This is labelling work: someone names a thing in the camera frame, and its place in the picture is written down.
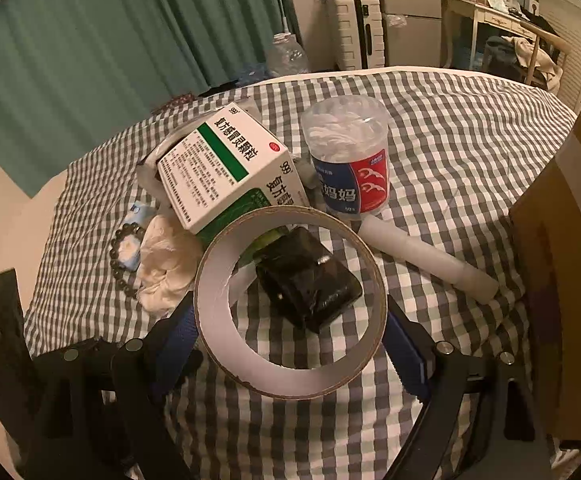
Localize dark clothes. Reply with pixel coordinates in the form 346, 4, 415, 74
520, 7, 558, 31

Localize white bed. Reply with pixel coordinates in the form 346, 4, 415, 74
0, 67, 571, 480

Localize grey mini fridge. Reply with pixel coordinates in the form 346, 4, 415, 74
376, 0, 443, 68

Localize large clear water jug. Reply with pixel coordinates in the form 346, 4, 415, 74
269, 32, 311, 78

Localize brown patterned bag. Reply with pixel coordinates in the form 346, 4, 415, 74
153, 92, 196, 113

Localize clear floss pick jar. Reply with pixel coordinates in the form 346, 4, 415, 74
300, 97, 392, 220

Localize white suitcase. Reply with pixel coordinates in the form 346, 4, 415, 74
326, 0, 386, 71

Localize green packet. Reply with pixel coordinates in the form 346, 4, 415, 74
253, 227, 286, 261

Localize white louvered wardrobe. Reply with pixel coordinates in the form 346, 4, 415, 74
535, 0, 581, 106

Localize translucent white plastic stick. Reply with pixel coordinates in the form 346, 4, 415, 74
360, 215, 500, 305

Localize cream dressing table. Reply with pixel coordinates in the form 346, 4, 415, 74
443, 0, 536, 73

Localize brown tape roll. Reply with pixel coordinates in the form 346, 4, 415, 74
194, 205, 387, 401

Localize wooden chair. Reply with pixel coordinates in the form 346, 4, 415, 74
517, 17, 568, 86

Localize blue plastic bag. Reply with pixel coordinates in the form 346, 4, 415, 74
235, 62, 274, 83

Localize black small box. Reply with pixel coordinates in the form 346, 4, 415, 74
255, 226, 363, 333

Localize white garment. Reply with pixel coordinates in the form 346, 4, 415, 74
513, 37, 563, 83

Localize dark teal garment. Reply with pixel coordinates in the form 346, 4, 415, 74
485, 35, 523, 68

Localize green and white medicine box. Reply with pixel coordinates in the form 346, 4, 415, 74
155, 102, 311, 248

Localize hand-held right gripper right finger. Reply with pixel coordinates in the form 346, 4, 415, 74
383, 295, 553, 480

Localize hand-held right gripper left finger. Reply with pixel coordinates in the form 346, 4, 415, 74
33, 300, 206, 480

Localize white plastic wrappers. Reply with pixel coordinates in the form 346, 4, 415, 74
138, 212, 206, 318

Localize dark bead bracelet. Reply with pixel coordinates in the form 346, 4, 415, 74
110, 225, 151, 293

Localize cardboard box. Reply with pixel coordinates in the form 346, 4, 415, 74
507, 92, 581, 443

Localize grey checked cloth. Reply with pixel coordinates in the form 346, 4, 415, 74
23, 67, 578, 480

